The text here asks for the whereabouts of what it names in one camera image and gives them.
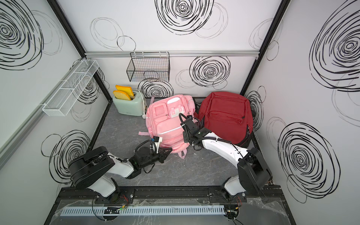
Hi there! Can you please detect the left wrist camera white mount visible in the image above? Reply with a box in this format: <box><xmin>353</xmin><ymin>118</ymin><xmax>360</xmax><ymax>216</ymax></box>
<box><xmin>152</xmin><ymin>136</ymin><xmax>163</xmax><ymax>154</ymax></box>

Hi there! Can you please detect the toast slice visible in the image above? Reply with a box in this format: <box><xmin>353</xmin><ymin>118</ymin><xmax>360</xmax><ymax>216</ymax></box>
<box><xmin>115</xmin><ymin>85</ymin><xmax>134</xmax><ymax>97</ymax></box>
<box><xmin>113</xmin><ymin>90</ymin><xmax>132</xmax><ymax>100</ymax></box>

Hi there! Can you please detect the red and black backpack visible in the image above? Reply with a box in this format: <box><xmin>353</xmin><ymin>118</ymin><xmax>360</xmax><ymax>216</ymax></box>
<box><xmin>235</xmin><ymin>126</ymin><xmax>253</xmax><ymax>148</ymax></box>

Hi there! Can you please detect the front toast slice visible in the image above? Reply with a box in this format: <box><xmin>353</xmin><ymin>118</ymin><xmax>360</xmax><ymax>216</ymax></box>
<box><xmin>113</xmin><ymin>90</ymin><xmax>132</xmax><ymax>100</ymax></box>

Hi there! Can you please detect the white mesh wall shelf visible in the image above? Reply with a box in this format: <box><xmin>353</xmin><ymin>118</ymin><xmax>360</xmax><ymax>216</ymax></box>
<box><xmin>42</xmin><ymin>59</ymin><xmax>99</xmax><ymax>117</ymax></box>

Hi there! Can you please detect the grey slotted cable duct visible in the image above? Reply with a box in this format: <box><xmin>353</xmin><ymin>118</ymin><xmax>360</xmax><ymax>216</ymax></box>
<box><xmin>60</xmin><ymin>205</ymin><xmax>226</xmax><ymax>217</ymax></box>

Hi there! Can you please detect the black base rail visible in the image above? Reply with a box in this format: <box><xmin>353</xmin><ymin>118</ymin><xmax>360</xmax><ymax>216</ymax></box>
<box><xmin>55</xmin><ymin>185</ymin><xmax>286</xmax><ymax>205</ymax></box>

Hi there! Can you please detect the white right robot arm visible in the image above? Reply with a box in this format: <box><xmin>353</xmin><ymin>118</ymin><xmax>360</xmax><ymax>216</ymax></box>
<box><xmin>179</xmin><ymin>113</ymin><xmax>272</xmax><ymax>196</ymax></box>

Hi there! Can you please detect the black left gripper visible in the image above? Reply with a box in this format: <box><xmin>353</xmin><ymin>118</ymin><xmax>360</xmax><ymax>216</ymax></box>
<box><xmin>140</xmin><ymin>148</ymin><xmax>173</xmax><ymax>170</ymax></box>

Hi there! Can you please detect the rear toast slice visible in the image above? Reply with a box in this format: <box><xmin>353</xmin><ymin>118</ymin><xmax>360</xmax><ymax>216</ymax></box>
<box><xmin>115</xmin><ymin>85</ymin><xmax>134</xmax><ymax>97</ymax></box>

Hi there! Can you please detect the black corner frame post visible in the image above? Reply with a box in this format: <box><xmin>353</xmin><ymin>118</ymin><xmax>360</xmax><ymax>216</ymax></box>
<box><xmin>240</xmin><ymin>0</ymin><xmax>291</xmax><ymax>96</ymax></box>

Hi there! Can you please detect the grey wall rail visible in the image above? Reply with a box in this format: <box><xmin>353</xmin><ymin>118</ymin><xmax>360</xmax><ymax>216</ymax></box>
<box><xmin>85</xmin><ymin>50</ymin><xmax>260</xmax><ymax>58</ymax></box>

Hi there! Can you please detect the mint green toaster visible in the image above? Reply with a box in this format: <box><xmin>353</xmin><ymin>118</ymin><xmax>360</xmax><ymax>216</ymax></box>
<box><xmin>112</xmin><ymin>90</ymin><xmax>147</xmax><ymax>119</ymax></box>

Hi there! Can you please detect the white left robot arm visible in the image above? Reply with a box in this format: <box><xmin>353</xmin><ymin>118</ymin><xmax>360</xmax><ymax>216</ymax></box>
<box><xmin>68</xmin><ymin>146</ymin><xmax>172</xmax><ymax>197</ymax></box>

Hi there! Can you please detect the pink backpack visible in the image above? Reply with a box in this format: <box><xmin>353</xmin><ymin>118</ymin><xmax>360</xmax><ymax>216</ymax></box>
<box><xmin>139</xmin><ymin>94</ymin><xmax>196</xmax><ymax>159</ymax></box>

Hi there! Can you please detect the black wire basket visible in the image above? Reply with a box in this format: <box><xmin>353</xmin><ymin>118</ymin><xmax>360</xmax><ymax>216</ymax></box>
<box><xmin>126</xmin><ymin>52</ymin><xmax>171</xmax><ymax>82</ymax></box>

